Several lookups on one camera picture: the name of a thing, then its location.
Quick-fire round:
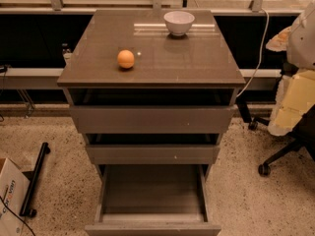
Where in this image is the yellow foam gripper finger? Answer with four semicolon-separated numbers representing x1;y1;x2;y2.
268;70;315;136
266;27;291;52

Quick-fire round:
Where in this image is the orange fruit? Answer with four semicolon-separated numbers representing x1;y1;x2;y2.
117;50;135;69

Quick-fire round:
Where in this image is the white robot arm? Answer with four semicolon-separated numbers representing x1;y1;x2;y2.
266;0;315;136

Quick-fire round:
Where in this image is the grey drawer cabinet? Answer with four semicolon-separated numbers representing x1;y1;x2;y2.
56;9;247;183

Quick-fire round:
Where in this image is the bottom grey drawer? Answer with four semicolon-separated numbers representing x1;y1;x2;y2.
86;164;221;236

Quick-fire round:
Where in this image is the grey drawer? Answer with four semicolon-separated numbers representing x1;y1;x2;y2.
86;164;221;236
86;134;220;164
70;88;232;134

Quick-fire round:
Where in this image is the top grey drawer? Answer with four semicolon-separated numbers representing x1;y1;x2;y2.
70;88;232;134

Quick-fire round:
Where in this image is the middle grey drawer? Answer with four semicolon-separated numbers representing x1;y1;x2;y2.
86;134;220;164

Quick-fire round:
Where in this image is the black office chair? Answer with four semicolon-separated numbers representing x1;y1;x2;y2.
235;61;315;177

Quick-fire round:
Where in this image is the white ceramic bowl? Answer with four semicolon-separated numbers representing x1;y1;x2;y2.
163;11;195;36

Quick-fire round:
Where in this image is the small clear bottle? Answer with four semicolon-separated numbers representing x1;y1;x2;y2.
62;43;72;64

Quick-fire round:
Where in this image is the black metal bar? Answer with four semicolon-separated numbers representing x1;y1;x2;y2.
20;142;50;217

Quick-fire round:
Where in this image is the white cardboard box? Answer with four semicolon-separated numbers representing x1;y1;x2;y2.
0;158;30;236

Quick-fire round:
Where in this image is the white cable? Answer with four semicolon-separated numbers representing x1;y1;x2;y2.
235;7;271;98

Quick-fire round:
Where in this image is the black cable on box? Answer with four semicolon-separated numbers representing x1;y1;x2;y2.
0;197;36;236

